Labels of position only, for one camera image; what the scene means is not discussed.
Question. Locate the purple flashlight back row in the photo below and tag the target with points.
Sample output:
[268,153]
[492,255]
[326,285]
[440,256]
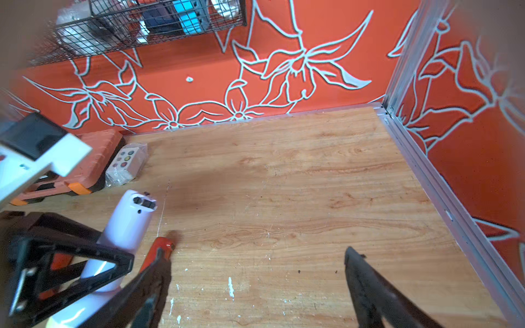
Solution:
[124,231]

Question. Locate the orange tool case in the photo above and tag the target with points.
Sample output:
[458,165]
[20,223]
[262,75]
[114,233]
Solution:
[87,178]

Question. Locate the light blue box in basket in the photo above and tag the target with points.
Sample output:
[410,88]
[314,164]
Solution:
[189,17]

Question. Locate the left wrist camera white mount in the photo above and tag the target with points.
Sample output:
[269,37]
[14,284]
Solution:
[33,146]

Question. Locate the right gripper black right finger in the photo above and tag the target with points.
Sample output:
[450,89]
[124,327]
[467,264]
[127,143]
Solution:
[375,300]

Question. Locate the white bagged item in basket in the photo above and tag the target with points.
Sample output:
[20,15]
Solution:
[90,27]

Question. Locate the black wire wall basket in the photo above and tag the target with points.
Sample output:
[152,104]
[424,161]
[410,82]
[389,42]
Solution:
[214,15]

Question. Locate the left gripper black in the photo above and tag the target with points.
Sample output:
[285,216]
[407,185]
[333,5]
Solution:
[26,255]

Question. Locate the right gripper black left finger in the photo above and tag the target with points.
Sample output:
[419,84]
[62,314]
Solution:
[142,301]

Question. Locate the white button box in bag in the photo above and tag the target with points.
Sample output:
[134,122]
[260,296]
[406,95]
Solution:
[127,164]

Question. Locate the red flashlight back row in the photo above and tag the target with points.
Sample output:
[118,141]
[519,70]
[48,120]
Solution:
[162,245]
[60,261]

